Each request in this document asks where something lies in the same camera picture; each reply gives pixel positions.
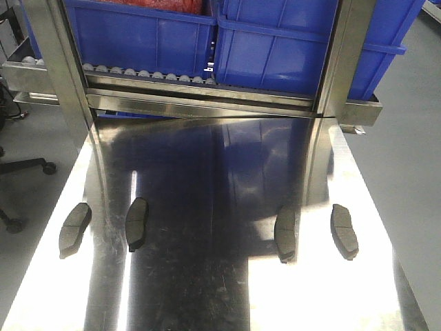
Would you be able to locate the blue plastic bin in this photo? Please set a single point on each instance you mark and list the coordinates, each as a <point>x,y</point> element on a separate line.
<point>118,35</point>
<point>281,45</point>

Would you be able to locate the left blue plastic bin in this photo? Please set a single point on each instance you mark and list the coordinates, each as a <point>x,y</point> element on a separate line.
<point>118,35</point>

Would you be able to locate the right blue plastic bin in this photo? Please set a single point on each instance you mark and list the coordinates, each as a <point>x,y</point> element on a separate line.
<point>281,45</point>

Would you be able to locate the stainless steel roller rack frame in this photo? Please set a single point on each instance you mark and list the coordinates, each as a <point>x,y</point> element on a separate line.
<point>62,81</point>

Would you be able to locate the grey brake pad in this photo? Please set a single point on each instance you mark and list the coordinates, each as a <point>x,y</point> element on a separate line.
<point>284,234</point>
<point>72,230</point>
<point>135,223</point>
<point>343,233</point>

